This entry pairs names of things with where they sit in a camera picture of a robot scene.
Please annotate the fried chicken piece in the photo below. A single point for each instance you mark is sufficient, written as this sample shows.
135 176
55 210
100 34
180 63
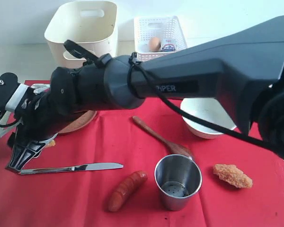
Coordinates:
232 175

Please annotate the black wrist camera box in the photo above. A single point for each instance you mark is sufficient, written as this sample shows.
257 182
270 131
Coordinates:
2 94

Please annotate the stainless steel cup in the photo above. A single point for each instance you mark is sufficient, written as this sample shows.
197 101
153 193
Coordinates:
178 178

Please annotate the red sausage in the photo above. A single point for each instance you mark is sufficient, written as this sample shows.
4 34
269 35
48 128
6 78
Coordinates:
125 189

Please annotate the white perforated plastic basket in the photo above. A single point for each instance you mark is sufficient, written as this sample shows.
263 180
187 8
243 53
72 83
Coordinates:
164 28

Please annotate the cream plastic tub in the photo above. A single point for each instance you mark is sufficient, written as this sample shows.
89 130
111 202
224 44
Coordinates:
91 24

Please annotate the silver table knife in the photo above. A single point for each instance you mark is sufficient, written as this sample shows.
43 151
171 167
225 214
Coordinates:
85 167

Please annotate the red tablecloth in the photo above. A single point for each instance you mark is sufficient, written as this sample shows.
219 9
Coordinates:
80 199

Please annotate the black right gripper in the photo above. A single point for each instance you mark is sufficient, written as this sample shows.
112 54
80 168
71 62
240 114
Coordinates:
36 112

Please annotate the yellow cheese wedge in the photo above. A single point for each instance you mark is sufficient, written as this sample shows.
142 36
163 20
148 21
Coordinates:
52 143

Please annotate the brown round plate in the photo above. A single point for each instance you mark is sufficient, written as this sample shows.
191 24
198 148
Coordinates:
79 123

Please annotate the brown egg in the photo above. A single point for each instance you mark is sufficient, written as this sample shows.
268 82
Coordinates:
154 44

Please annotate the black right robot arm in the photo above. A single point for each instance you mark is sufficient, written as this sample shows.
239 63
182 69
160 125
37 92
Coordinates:
244 72

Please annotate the white ceramic bowl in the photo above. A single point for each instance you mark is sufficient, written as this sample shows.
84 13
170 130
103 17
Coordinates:
208 109

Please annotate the brown wooden spoon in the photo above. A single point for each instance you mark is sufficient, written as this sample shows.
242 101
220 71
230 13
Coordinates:
172 147

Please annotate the blue white milk carton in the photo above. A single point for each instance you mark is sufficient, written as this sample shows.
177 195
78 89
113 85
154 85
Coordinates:
168 45

